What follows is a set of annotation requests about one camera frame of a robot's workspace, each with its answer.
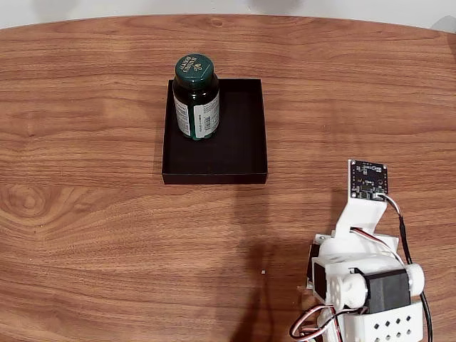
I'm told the camera circuit board white mount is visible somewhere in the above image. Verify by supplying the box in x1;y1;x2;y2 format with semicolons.
333;159;390;240

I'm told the green-capped dark pill bottle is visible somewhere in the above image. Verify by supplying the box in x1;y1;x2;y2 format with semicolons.
172;53;221;142

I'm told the black camera cable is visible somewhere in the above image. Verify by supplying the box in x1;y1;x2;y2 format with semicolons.
376;193;435;342

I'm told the red white black servo wire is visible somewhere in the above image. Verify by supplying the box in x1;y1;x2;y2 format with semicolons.
298;315;341;342
289;305;368;340

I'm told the shallow black cardboard box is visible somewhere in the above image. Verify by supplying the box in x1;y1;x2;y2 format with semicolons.
161;78;269;185

